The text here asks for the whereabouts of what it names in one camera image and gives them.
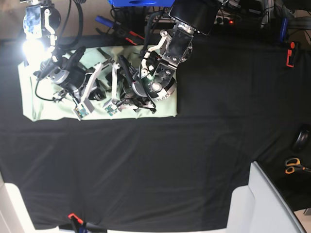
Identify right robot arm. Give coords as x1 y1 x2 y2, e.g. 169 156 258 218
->
23 0 114 120

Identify black round object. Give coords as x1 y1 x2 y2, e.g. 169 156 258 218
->
291 128 311 153

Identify red black clamp right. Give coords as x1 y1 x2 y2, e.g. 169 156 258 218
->
286 42 296 68

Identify orange handled scissors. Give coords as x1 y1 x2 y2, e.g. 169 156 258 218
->
285 157 311 174

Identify red blue clamp bottom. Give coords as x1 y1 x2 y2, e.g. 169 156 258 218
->
58 213 107 233

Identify red black clamp top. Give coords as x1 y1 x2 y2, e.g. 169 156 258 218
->
116 29 144 45

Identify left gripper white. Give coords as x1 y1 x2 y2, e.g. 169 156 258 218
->
103 62 126 117

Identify white chair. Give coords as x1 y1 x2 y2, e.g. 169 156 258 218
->
0 178 60 233
225 162 305 233

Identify light green T-shirt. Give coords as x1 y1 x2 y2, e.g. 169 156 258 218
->
18 45 178 121

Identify white chair right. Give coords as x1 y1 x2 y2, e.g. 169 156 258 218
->
225 162 305 233

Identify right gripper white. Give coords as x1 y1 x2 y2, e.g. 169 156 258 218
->
72 62 114 121

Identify black table cloth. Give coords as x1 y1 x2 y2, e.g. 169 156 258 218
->
0 36 311 232

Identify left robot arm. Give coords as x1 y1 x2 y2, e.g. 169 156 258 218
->
104 0 223 117

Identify white chair left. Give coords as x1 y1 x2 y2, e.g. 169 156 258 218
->
0 178 60 233

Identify blue handled tool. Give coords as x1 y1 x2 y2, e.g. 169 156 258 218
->
95 16 114 28

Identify blue box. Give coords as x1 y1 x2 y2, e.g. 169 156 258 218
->
108 0 174 7

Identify white power strip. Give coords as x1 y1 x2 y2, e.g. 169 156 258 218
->
214 14 236 25

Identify red black clamp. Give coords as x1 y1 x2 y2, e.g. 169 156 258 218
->
116 29 144 45
286 42 296 68

